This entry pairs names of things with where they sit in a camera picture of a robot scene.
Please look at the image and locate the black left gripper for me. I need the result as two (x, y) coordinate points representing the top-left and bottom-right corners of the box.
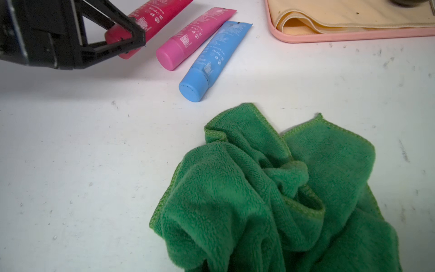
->
(1, 0), (146, 70)

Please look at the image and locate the light pink toothpaste tube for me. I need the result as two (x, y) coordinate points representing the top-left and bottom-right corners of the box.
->
(156, 7), (237, 71)

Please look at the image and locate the light blue toothpaste tube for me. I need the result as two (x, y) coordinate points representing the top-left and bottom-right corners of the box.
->
(179, 21), (252, 102)

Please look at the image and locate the green microfibre cloth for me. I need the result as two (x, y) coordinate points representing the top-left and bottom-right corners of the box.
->
(150, 103), (402, 272)

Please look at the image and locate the beige cloth mat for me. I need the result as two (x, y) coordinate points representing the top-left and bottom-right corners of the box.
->
(265, 1), (435, 44)

